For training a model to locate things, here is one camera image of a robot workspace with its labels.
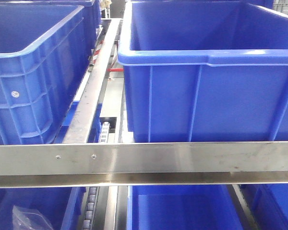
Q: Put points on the upper blue plastic crate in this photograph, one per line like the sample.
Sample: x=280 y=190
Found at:
x=200 y=71

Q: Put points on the grey roller track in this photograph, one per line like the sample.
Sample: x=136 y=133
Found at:
x=95 y=208

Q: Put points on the blue plastic crate centre-right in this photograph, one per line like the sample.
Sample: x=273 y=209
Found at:
x=181 y=207

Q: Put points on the upper blue crate left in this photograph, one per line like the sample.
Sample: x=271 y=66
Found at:
x=43 y=58

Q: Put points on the blue plastic crate centre-left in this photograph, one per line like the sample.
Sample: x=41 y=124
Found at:
x=60 y=205

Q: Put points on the blue crate with label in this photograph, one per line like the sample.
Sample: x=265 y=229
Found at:
x=268 y=204

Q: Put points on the clear plastic bag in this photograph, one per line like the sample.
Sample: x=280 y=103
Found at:
x=29 y=219

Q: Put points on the steel divider rail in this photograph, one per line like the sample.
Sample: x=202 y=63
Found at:
x=80 y=126

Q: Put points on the upper steel rack rail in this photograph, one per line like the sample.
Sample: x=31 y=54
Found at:
x=89 y=164

